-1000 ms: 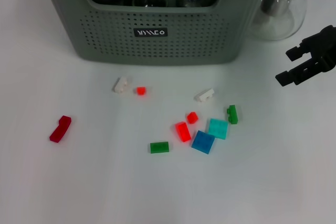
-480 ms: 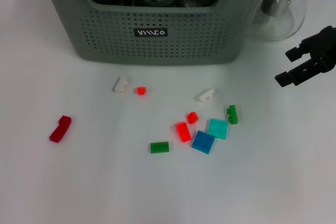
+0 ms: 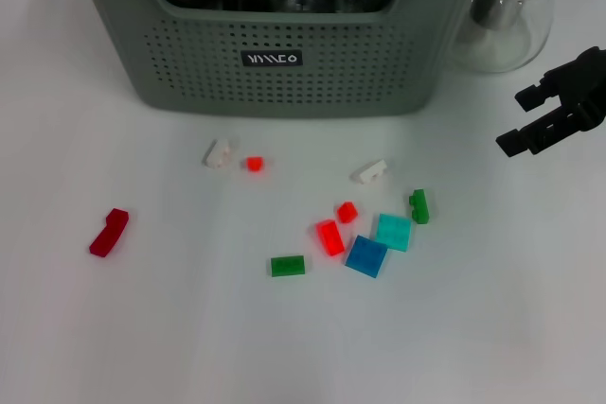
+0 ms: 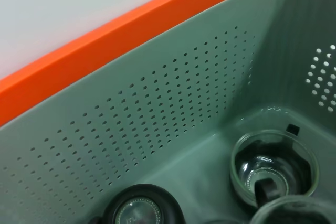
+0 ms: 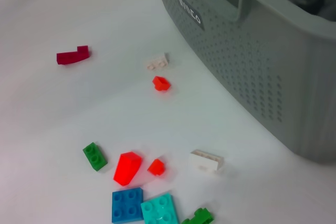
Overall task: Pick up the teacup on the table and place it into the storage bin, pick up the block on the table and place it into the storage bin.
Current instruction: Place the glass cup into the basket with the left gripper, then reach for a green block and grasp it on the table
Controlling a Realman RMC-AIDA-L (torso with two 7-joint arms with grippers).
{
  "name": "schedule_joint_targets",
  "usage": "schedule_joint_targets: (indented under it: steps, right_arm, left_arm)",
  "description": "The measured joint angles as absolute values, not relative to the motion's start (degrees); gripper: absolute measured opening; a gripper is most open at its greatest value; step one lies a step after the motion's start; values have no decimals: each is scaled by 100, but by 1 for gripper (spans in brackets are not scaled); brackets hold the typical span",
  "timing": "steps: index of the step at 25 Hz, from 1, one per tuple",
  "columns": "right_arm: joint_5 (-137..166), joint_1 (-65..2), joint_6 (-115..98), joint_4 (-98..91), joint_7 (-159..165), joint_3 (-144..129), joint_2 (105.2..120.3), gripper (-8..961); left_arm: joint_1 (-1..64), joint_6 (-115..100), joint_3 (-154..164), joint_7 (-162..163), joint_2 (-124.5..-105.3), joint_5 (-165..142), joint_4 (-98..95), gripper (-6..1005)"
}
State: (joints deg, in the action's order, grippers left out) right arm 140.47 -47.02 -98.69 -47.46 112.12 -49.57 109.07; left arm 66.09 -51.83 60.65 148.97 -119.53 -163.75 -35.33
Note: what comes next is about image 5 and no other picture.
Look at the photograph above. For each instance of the green toy brick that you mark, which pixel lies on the green toy brick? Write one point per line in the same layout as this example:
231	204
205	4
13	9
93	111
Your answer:
199	217
94	157

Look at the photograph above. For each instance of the dark red curved toy brick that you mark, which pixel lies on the dark red curved toy brick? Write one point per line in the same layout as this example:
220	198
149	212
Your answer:
71	57

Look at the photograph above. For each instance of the grey-green perforated storage bin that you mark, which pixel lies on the grey-green perforated storage bin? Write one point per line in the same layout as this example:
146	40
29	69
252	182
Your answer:
262	64

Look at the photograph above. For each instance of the blue square toy plate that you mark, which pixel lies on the blue square toy plate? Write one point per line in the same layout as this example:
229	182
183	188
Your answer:
127	205

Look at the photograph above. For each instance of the teal square toy plate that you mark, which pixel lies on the teal square toy plate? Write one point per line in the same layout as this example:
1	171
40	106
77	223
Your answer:
160	211

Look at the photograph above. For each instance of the white toy brick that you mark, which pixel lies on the white toy brick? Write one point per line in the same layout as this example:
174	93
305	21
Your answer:
204	163
157	64

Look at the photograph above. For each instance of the red slope toy brick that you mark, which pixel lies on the red slope toy brick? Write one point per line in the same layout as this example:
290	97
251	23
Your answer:
127	169

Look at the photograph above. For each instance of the small red toy brick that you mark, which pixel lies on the small red toy brick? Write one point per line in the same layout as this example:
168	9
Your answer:
156	167
160	83

